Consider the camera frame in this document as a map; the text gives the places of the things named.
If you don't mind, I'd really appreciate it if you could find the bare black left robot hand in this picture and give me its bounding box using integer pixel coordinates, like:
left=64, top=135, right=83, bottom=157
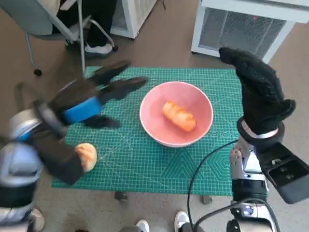
left=52, top=60, right=148, bottom=129

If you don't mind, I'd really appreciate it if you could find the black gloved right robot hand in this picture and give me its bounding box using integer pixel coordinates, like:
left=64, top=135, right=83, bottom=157
left=218, top=46, right=296, bottom=136

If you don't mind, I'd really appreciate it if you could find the round toy bread bun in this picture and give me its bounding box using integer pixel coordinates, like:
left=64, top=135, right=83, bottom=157
left=74, top=143, right=98, bottom=173

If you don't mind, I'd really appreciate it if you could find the pink bowl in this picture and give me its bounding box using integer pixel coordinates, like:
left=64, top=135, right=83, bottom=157
left=139, top=81, right=214, bottom=148

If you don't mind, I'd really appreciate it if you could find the long braided toy bread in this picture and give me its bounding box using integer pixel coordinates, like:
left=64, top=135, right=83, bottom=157
left=162, top=100, right=197, bottom=132

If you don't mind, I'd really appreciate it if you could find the large white vented cabinet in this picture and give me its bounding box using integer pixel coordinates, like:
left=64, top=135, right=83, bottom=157
left=191, top=0, right=309, bottom=63

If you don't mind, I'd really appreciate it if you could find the green cutting mat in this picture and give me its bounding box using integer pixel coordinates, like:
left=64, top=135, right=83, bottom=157
left=52, top=66, right=242, bottom=195

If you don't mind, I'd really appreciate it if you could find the seated person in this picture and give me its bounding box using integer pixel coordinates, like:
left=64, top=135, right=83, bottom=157
left=56, top=0, right=119, bottom=58

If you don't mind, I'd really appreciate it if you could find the grey office chair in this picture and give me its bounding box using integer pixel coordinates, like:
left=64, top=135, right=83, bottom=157
left=0, top=0, right=119, bottom=77

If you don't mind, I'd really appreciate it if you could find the small white vented cabinet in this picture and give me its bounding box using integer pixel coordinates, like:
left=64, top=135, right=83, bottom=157
left=110, top=0, right=157, bottom=39

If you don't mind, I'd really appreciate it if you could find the person in white trousers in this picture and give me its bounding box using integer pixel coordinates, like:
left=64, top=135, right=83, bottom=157
left=30, top=207, right=46, bottom=232

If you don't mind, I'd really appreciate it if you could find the person's white shoe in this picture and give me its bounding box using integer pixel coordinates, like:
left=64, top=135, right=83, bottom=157
left=136, top=219, right=150, bottom=232
left=174, top=211, right=191, bottom=232

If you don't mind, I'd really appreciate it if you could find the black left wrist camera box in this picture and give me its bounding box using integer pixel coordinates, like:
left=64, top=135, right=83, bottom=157
left=31, top=130, right=85, bottom=186

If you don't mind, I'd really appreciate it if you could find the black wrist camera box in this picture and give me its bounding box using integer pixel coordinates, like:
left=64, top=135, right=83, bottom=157
left=257, top=141, right=309, bottom=205
left=31, top=130, right=85, bottom=186

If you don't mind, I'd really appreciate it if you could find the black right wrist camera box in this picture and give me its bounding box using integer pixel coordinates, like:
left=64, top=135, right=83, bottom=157
left=257, top=141, right=309, bottom=205

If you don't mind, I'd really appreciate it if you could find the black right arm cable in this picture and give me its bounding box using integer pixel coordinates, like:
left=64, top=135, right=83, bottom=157
left=262, top=204, right=282, bottom=232

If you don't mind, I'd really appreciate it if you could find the long black robot cable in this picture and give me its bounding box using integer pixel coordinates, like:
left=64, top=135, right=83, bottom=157
left=187, top=139, right=239, bottom=232

